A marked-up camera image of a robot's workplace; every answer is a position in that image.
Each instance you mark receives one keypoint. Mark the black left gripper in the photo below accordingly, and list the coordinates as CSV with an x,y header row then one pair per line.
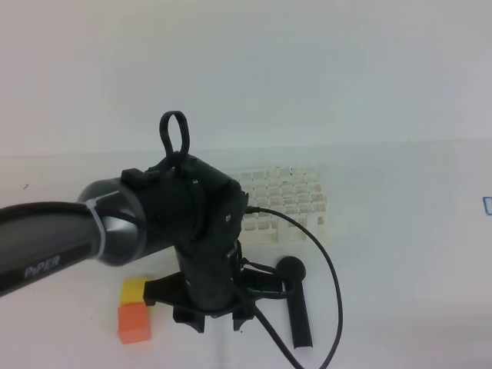
x,y
206,281

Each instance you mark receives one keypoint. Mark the yellow cube block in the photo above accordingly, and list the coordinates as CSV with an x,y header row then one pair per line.
x,y
133,291

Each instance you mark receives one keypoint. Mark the blue square marker sticker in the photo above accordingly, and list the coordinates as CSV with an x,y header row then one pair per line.
x,y
487,201

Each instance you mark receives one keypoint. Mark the white test tube rack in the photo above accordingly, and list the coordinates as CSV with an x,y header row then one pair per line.
x,y
295,191

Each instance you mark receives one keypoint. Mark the black scoop tool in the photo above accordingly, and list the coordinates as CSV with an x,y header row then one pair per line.
x,y
294,272

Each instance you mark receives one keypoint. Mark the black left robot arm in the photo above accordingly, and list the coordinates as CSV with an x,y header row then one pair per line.
x,y
192,207

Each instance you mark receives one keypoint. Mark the orange cube block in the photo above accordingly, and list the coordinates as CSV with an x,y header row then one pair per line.
x,y
134,323

